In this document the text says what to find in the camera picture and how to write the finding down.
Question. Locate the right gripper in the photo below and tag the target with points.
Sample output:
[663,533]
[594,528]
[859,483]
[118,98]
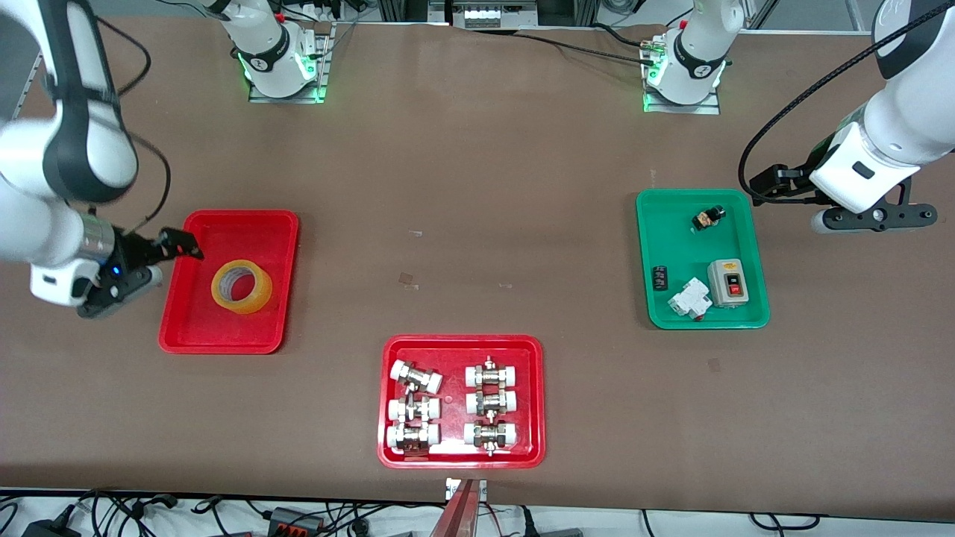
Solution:
[136,253]

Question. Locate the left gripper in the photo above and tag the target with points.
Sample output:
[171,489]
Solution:
[797,183]

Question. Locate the yellow tape roll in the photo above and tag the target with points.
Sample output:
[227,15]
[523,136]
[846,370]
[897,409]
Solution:
[224,298]

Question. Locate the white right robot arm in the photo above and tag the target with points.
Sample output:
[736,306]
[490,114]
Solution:
[30,156]

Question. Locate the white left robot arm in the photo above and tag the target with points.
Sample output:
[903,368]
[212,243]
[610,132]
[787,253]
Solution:
[910,112]

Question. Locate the empty red plastic tray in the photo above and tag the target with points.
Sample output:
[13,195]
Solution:
[224,335]

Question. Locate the green plastic tray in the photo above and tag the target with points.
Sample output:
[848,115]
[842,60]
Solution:
[686,253]

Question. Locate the brown white tape patch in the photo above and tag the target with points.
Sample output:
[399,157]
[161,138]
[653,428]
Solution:
[409,280]

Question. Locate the red tray holding fittings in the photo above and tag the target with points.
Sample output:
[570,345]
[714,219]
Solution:
[453,388]

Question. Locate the small black brass component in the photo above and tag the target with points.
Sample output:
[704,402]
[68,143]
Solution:
[707,218]

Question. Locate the white circuit breaker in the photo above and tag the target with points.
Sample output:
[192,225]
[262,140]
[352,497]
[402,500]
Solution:
[688,300]

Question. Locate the tilted white metal pipe fitting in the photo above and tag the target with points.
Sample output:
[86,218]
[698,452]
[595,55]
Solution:
[416,377]

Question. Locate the black orange connector block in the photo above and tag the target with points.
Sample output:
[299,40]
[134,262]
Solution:
[295,520]

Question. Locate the black power adapter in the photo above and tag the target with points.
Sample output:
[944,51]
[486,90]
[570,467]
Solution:
[52,529]

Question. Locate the white power strip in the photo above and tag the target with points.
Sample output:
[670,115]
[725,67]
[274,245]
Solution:
[489,16]

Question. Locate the red metal bar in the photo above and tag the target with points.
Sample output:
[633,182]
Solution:
[456,514]

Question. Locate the grey push button switch box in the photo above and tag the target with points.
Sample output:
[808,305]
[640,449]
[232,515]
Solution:
[727,283]

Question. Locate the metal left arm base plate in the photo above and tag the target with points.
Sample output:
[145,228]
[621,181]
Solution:
[683,109]

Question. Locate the small black rocker switch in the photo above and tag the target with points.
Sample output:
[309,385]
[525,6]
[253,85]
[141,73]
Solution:
[660,278]

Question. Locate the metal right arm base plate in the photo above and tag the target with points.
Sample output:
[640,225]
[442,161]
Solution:
[287,98]

